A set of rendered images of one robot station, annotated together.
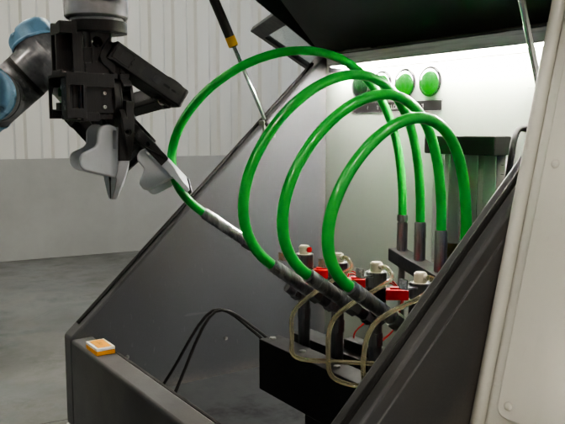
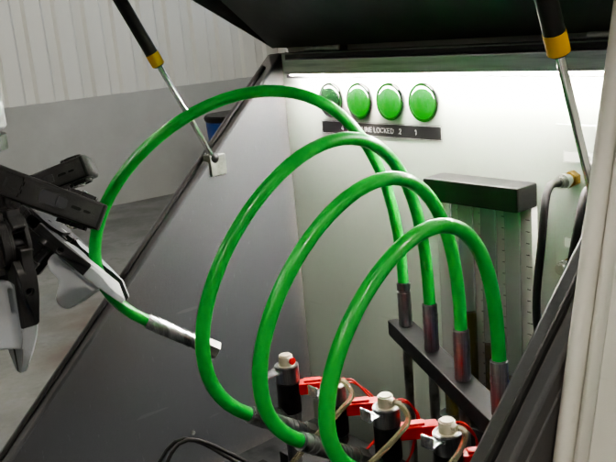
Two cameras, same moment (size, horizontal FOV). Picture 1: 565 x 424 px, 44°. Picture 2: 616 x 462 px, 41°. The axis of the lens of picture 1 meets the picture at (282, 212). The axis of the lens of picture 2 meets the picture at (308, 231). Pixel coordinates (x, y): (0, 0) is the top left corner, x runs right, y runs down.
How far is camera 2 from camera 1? 0.26 m
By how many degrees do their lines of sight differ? 9
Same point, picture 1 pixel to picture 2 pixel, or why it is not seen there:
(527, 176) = (586, 314)
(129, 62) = (16, 189)
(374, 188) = (360, 229)
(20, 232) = not seen: outside the picture
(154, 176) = (74, 289)
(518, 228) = (577, 384)
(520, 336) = not seen: outside the picture
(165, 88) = (74, 212)
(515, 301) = not seen: outside the picture
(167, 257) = (106, 355)
